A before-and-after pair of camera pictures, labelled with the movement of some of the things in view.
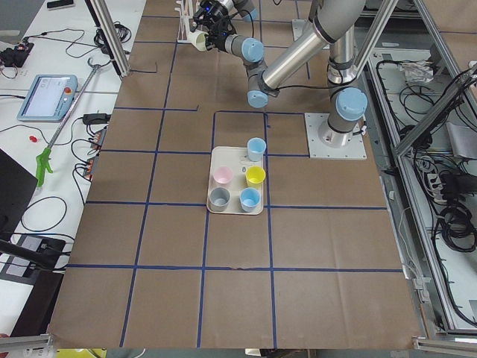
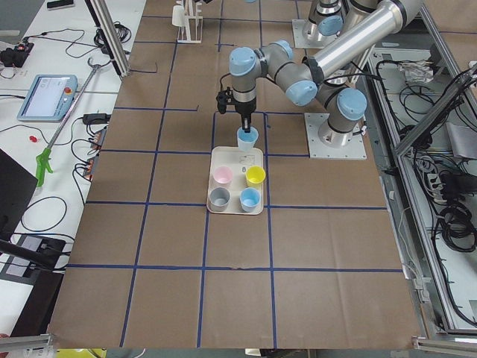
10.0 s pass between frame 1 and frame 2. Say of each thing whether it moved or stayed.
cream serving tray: stayed
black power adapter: stayed
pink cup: stayed
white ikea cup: moved
